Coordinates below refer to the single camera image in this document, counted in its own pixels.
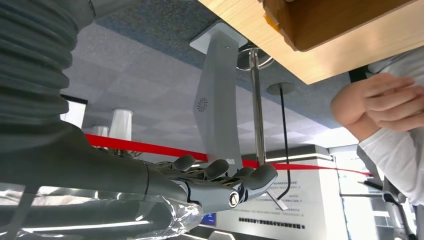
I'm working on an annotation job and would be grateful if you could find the person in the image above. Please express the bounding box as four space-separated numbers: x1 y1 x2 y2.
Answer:
330 44 424 208

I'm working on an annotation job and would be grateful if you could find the white planter pot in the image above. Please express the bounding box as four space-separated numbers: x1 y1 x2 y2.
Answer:
91 125 111 139
108 108 134 142

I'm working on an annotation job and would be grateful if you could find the red barrier belt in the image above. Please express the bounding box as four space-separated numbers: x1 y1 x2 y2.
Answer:
84 133 373 178

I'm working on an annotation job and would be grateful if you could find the light wooden desk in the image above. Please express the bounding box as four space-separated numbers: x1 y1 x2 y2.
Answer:
198 0 424 86

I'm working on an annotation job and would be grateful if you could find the grey metal stand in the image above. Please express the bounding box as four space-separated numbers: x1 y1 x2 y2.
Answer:
357 177 419 240

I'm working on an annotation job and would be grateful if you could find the brown cardboard divider box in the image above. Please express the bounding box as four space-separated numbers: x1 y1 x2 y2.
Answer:
258 0 416 53

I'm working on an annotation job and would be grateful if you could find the white reception counter with text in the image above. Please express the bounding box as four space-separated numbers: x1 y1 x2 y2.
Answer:
215 144 349 240

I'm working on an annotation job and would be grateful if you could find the silver kiosk stand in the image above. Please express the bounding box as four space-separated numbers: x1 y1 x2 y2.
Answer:
189 22 289 212

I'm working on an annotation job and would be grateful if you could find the black stanchion post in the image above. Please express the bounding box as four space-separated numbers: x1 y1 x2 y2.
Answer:
266 82 296 202

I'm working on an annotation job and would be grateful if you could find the chrome stanchion post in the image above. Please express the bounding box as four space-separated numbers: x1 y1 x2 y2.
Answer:
236 43 276 167

